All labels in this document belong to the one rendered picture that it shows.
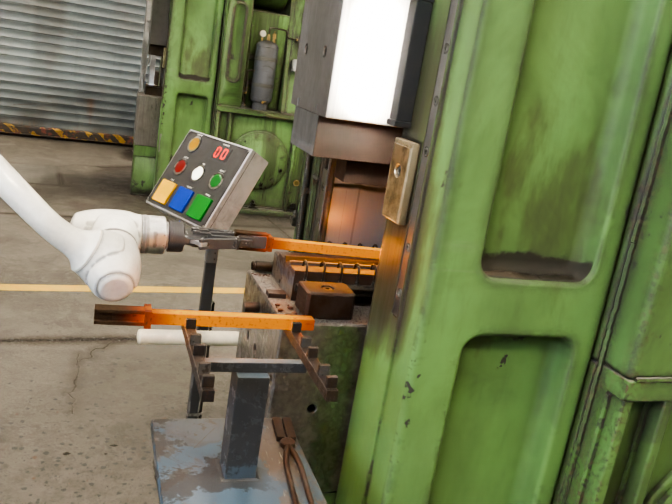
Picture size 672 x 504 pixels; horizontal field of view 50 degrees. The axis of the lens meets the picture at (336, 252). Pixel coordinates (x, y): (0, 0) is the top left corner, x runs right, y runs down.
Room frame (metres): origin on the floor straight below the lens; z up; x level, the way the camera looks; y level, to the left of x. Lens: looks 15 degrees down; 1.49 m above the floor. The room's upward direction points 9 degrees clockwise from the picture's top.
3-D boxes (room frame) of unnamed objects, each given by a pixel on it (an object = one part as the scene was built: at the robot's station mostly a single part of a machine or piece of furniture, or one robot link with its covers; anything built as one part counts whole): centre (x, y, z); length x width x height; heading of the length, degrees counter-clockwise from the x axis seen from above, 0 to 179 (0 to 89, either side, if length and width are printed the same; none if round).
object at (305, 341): (1.22, 0.12, 0.97); 0.23 x 0.06 x 0.02; 110
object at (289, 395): (1.77, -0.10, 0.69); 0.56 x 0.38 x 0.45; 111
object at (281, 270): (1.82, -0.07, 0.96); 0.42 x 0.20 x 0.09; 111
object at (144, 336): (2.03, 0.33, 0.62); 0.44 x 0.05 x 0.05; 111
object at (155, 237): (1.60, 0.42, 1.04); 0.09 x 0.06 x 0.09; 21
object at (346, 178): (1.81, -0.12, 1.24); 0.30 x 0.07 x 0.06; 111
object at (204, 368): (1.11, 0.08, 0.97); 0.23 x 0.06 x 0.02; 110
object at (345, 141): (1.82, -0.07, 1.32); 0.42 x 0.20 x 0.10; 111
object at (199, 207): (2.08, 0.42, 1.01); 0.07 x 0.05 x 0.07; 46
